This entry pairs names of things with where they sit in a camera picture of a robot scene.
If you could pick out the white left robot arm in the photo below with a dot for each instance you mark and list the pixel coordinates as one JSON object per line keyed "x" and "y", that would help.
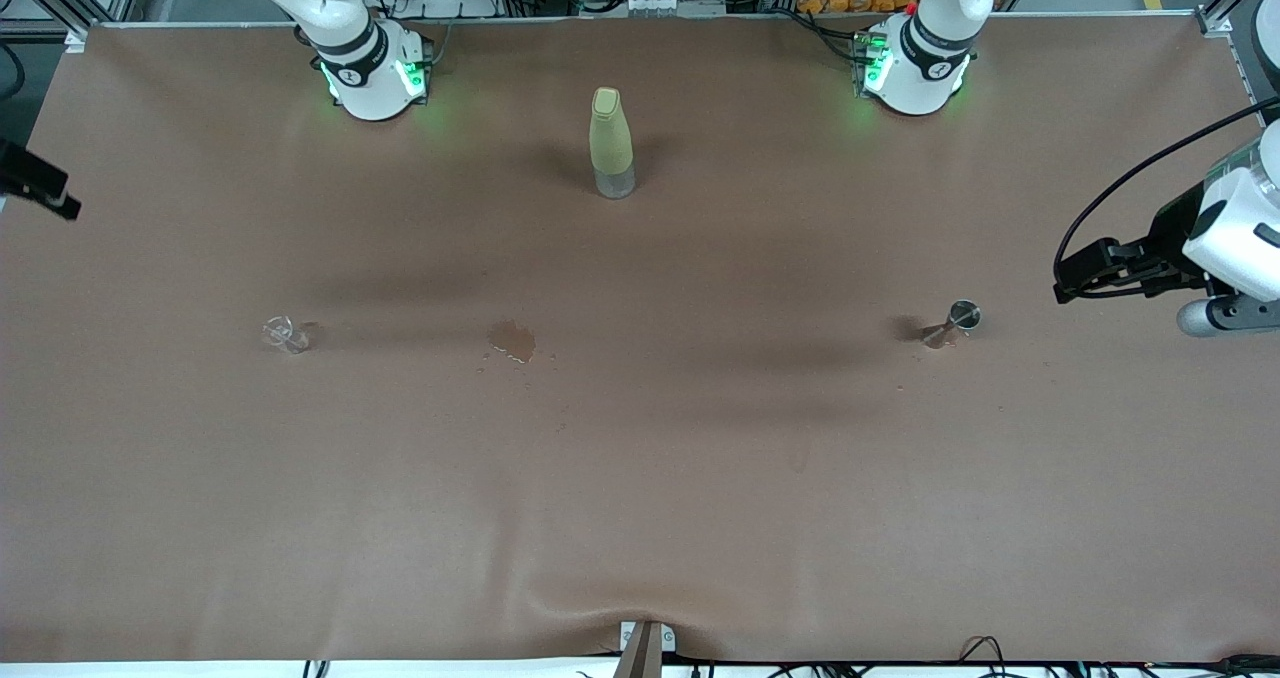
{"x": 920, "y": 68}

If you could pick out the long white socket strip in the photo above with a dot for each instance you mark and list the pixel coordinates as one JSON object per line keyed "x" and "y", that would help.
{"x": 650, "y": 3}

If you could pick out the brown table mat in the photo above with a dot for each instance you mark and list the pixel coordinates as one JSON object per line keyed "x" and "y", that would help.
{"x": 640, "y": 458}

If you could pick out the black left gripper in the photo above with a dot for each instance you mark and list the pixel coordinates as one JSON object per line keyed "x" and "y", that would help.
{"x": 1171, "y": 230}

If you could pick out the green sleeved glass bottle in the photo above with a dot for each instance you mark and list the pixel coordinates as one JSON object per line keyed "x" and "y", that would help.
{"x": 610, "y": 133}

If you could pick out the clear glass flask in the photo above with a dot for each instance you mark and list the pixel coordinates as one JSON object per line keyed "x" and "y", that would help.
{"x": 290, "y": 338}

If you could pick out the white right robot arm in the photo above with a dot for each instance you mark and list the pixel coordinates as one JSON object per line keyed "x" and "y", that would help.
{"x": 370, "y": 68}

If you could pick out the steel double-cone jigger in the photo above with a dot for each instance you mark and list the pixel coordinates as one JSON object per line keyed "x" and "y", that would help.
{"x": 964, "y": 314}

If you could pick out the spilled liquid puddle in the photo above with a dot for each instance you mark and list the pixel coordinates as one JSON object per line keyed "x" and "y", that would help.
{"x": 512, "y": 340}

